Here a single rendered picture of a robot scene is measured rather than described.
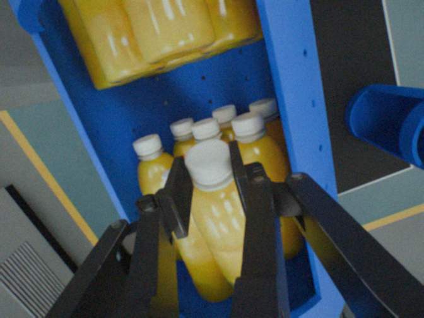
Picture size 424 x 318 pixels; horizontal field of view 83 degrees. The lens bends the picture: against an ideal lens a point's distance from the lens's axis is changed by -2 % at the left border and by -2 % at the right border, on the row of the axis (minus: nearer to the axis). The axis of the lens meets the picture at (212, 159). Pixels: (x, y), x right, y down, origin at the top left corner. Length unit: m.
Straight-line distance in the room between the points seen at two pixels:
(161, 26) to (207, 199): 0.14
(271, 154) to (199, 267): 0.18
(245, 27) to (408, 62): 1.53
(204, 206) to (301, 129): 0.10
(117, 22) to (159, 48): 0.07
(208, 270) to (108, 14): 0.32
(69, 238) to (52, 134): 0.75
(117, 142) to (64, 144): 1.34
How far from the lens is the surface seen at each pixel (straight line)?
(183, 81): 0.45
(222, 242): 0.24
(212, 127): 0.33
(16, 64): 0.73
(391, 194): 1.98
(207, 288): 0.39
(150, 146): 0.36
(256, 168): 0.16
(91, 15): 0.29
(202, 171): 0.19
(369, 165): 1.61
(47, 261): 1.97
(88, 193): 1.78
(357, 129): 1.49
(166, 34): 0.22
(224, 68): 0.44
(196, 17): 0.23
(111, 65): 0.28
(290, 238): 0.36
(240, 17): 0.27
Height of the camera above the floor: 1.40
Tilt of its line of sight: 70 degrees down
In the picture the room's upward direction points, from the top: 180 degrees clockwise
